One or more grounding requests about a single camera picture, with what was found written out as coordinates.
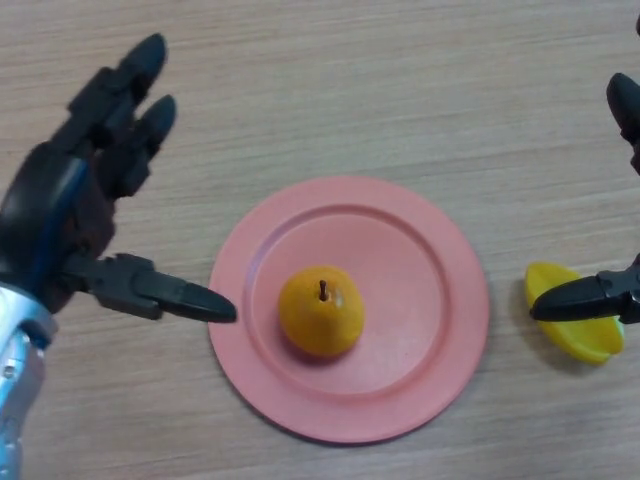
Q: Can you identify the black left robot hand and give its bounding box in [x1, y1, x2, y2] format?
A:
[0, 33, 238, 325]

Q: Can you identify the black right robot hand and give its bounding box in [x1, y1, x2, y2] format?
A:
[529, 12, 640, 325]

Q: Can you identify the yellow pear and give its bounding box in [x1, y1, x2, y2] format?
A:
[277, 265, 365, 359]

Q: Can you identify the pink round plate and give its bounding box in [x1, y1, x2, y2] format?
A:
[207, 174, 490, 445]

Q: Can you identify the yellow starfruit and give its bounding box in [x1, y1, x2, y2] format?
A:
[524, 261, 625, 366]

